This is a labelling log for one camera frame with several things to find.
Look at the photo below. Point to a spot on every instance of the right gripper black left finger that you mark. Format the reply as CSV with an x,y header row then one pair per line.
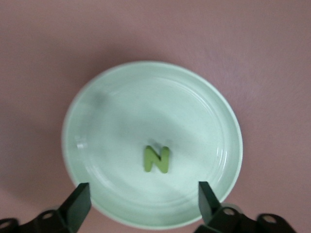
x,y
75,208

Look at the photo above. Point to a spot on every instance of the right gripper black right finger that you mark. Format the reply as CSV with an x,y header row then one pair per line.
x,y
210,208

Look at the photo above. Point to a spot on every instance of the green capital letter N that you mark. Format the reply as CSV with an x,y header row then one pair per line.
x,y
155,161

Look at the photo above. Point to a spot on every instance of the mint green round plate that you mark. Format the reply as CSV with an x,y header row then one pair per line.
x,y
136,116

